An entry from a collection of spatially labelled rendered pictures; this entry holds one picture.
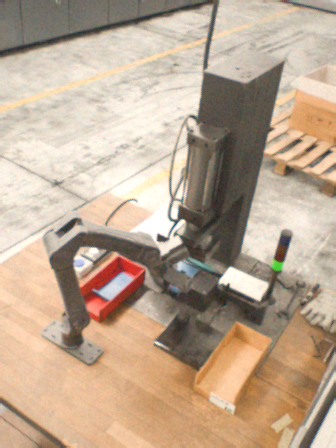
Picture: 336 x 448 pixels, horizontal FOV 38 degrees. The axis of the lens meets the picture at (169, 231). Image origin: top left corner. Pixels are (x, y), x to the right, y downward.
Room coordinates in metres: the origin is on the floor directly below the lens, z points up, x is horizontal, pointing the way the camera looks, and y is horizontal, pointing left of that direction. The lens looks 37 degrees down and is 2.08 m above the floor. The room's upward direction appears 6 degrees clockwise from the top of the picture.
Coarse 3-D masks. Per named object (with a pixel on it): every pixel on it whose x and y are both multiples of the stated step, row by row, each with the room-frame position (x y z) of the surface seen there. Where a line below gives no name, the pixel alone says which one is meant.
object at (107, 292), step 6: (120, 276) 1.26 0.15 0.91; (126, 276) 1.27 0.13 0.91; (114, 282) 1.23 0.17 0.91; (126, 282) 1.23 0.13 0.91; (102, 288) 1.19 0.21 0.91; (108, 288) 1.20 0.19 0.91; (114, 288) 1.20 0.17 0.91; (120, 288) 1.20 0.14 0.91; (102, 294) 1.16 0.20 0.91; (108, 294) 1.17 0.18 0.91; (114, 294) 1.17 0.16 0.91; (108, 300) 1.13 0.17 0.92
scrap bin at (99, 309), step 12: (108, 264) 1.26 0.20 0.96; (120, 264) 1.31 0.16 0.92; (132, 264) 1.28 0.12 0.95; (96, 276) 1.20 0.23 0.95; (108, 276) 1.26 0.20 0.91; (132, 276) 1.27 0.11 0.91; (144, 276) 1.26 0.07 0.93; (84, 288) 1.15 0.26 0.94; (96, 288) 1.19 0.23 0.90; (132, 288) 1.19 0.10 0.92; (96, 300) 1.14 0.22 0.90; (120, 300) 1.13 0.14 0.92; (96, 312) 1.08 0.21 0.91; (108, 312) 1.08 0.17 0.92
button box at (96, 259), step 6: (132, 198) 1.79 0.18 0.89; (120, 204) 1.71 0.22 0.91; (114, 210) 1.66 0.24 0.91; (84, 252) 1.34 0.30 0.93; (102, 252) 1.36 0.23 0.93; (108, 252) 1.38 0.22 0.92; (84, 258) 1.33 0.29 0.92; (90, 258) 1.32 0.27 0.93; (96, 258) 1.32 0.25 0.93; (102, 258) 1.35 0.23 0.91; (96, 264) 1.32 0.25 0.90
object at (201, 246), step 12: (216, 216) 1.32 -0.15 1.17; (168, 228) 1.26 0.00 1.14; (180, 228) 1.22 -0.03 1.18; (192, 228) 1.21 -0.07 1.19; (204, 228) 1.23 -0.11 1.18; (156, 240) 1.24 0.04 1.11; (192, 240) 1.16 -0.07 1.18; (204, 240) 1.20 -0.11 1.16; (216, 240) 1.23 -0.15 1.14; (192, 252) 1.17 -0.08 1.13; (204, 252) 1.16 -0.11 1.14
